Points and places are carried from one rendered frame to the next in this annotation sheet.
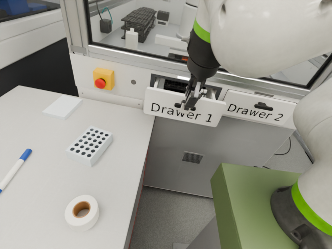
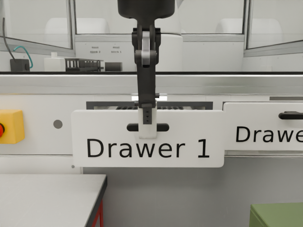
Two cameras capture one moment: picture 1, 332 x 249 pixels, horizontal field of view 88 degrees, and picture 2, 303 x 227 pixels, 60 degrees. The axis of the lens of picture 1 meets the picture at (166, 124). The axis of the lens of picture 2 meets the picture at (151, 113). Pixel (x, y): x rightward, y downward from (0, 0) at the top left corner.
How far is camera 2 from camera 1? 0.24 m
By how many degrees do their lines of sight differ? 30
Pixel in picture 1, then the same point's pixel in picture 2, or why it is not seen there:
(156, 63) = (92, 82)
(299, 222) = not seen: outside the picture
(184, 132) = (170, 211)
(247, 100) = (263, 113)
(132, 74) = (54, 111)
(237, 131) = (273, 184)
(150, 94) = (80, 121)
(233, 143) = not seen: hidden behind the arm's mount
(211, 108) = (201, 126)
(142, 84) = not seen: hidden behind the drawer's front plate
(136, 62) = (58, 87)
